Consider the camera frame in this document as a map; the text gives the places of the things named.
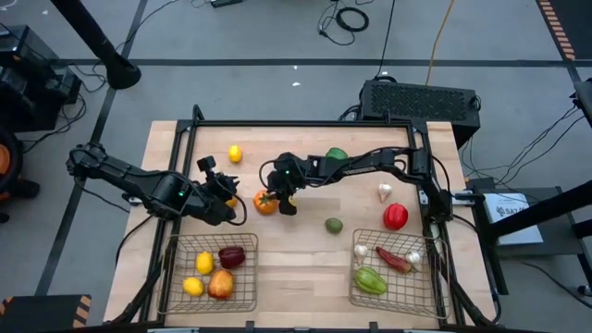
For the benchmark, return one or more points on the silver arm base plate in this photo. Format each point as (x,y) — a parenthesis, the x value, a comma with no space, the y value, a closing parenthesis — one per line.
(131,201)
(464,196)

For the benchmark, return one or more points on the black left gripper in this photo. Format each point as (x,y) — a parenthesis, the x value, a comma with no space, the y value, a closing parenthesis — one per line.
(208,199)

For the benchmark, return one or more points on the orange tomato green stem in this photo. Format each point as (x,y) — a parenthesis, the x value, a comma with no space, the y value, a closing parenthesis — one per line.
(264,203)

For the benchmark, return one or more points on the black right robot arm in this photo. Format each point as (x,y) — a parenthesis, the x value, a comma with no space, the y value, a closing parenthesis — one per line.
(365,168)

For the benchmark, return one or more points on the black perforated computer case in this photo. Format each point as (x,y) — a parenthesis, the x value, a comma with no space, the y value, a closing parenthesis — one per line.
(416,104)

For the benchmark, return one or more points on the black orange machine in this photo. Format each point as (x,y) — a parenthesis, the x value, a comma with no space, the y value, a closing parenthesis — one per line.
(9,185)

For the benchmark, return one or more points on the black pole round base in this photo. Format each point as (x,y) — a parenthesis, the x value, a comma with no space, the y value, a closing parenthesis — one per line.
(92,37)

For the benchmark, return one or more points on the green lime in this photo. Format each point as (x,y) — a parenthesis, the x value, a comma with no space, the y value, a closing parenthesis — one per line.
(333,226)

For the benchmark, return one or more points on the black mat striped edge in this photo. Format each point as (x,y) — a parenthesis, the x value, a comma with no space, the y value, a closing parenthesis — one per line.
(573,23)

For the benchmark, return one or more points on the dark red apple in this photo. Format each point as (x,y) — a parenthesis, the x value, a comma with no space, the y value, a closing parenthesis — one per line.
(231,257)

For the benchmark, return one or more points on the black table frame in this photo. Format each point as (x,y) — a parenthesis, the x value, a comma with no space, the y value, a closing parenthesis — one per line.
(300,123)

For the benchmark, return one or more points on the red yellow apple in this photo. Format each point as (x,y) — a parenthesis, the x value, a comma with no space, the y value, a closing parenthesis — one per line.
(220,284)

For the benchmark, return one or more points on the black box hazard stripes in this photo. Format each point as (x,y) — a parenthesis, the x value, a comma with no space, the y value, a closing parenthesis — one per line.
(41,316)

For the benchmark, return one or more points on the orange citrus fruit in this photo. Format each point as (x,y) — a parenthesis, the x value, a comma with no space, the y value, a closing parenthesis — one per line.
(231,202)

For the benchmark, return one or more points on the green bell pepper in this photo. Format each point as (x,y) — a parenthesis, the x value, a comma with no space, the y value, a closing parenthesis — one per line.
(336,153)

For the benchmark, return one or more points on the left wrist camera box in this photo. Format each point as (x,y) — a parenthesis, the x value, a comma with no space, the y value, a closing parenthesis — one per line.
(206,164)

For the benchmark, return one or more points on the black equipment cart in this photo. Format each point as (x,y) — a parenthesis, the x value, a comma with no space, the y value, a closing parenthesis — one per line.
(28,83)

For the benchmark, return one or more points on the red chili pepper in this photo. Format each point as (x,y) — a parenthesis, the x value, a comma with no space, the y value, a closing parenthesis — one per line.
(393,260)

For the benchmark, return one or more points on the black diagonal frame beam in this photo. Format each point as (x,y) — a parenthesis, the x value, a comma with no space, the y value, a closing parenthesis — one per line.
(546,208)

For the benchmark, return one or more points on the white garlic bulb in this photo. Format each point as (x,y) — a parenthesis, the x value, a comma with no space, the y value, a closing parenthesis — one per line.
(413,257)
(360,250)
(384,190)

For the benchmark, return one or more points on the small yellow lemon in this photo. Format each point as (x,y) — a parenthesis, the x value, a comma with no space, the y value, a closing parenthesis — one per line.
(235,154)

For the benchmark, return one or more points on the black power strip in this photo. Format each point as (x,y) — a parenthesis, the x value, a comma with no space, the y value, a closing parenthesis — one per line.
(226,3)

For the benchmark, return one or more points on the black corner bracket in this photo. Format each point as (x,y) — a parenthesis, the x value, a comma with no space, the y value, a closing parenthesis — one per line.
(198,114)

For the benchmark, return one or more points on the light green ribbed pepper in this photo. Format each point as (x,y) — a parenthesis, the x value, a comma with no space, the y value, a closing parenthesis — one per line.
(370,280)

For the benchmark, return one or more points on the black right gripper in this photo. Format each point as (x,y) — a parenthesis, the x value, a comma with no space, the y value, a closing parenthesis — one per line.
(296,171)

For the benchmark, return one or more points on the black side table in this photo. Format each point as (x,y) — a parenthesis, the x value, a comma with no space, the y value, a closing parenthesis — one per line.
(559,245)

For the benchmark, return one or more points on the red bell pepper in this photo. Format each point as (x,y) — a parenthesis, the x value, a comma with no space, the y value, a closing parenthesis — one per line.
(395,216)

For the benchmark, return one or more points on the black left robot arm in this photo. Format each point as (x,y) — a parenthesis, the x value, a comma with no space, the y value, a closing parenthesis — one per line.
(120,173)

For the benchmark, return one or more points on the white printed sheet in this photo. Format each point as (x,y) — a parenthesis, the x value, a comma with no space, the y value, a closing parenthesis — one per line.
(513,222)

